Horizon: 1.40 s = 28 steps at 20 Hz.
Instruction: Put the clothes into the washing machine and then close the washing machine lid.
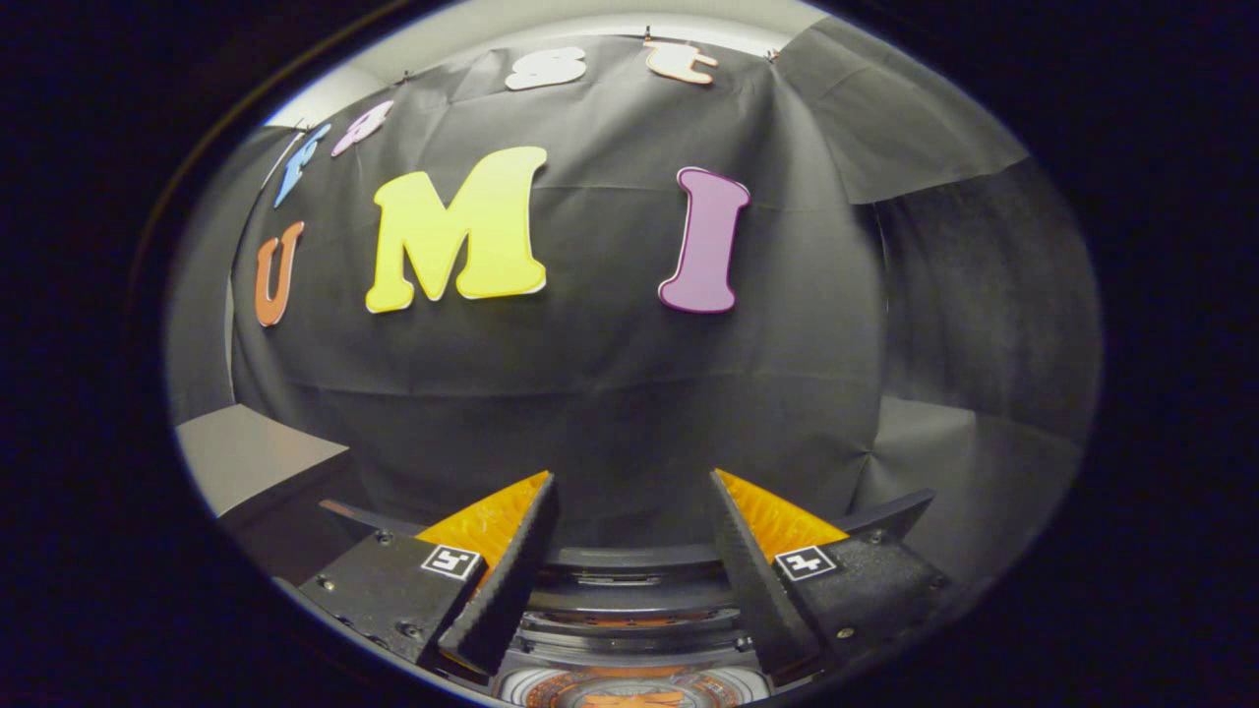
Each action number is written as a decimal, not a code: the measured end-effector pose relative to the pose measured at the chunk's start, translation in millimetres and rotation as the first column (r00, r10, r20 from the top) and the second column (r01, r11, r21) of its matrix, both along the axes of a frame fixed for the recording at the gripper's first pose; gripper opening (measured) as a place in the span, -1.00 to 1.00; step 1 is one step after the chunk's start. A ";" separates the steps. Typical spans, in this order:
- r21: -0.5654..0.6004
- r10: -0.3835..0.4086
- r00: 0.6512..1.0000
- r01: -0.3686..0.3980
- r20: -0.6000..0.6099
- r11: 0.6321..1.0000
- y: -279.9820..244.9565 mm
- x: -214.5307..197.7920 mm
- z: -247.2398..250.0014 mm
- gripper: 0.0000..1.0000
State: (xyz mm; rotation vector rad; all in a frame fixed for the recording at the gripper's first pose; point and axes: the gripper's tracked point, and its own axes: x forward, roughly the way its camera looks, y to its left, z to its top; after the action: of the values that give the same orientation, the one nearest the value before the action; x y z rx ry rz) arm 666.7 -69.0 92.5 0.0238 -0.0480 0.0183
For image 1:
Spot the dark washing machine lid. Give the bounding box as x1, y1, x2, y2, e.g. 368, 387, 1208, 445
320, 489, 935, 670

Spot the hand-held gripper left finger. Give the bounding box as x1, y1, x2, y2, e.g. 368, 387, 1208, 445
298, 470, 560, 679

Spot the grey cabinet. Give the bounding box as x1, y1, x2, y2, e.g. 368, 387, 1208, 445
175, 403, 360, 586

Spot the grey washing machine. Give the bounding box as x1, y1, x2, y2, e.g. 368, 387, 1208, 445
497, 667, 778, 708

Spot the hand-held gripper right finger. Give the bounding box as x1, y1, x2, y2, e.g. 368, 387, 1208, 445
708, 468, 950, 684

